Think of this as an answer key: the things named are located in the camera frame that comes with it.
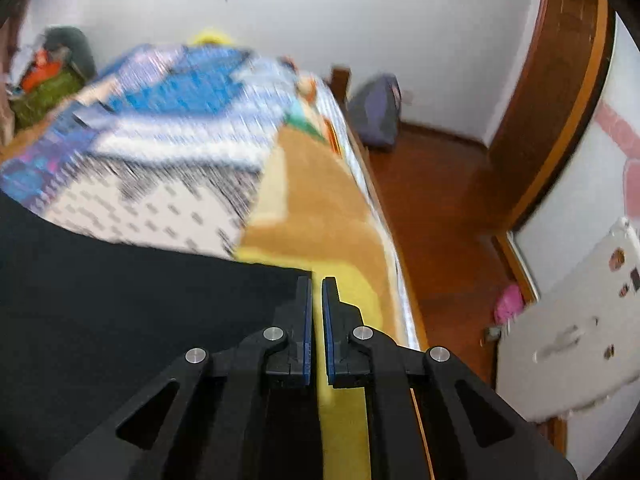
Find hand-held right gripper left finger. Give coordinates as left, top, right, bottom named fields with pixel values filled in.
left=50, top=276, right=321, bottom=480

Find black pants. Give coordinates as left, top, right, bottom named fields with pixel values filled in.
left=0, top=191, right=315, bottom=480

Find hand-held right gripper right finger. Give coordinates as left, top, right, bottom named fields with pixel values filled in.
left=321, top=276, right=578, bottom=480

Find pale patterned bed sheet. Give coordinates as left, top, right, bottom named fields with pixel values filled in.
left=300, top=72, right=423, bottom=353

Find green cloth covered box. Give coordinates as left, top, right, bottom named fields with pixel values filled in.
left=9, top=69, right=83, bottom=131

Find striped brown curtain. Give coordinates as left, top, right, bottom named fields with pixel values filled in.
left=0, top=5, right=18, bottom=146

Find wooden wardrobe with white doors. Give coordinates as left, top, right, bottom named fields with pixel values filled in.
left=492, top=0, right=640, bottom=466

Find pink bag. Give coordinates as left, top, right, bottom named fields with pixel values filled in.
left=494, top=284, right=526, bottom=328

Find grey purple backpack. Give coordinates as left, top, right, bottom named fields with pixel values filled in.
left=346, top=73, right=403, bottom=151

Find white panel with handle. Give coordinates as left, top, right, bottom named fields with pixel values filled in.
left=495, top=216, right=640, bottom=423

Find brown wooden room door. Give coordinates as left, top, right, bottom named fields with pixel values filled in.
left=487, top=0, right=601, bottom=211

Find blue patchwork blanket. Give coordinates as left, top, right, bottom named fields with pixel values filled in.
left=0, top=42, right=346, bottom=261

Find yellow brown plush blanket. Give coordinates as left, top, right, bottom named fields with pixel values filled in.
left=235, top=125, right=416, bottom=480

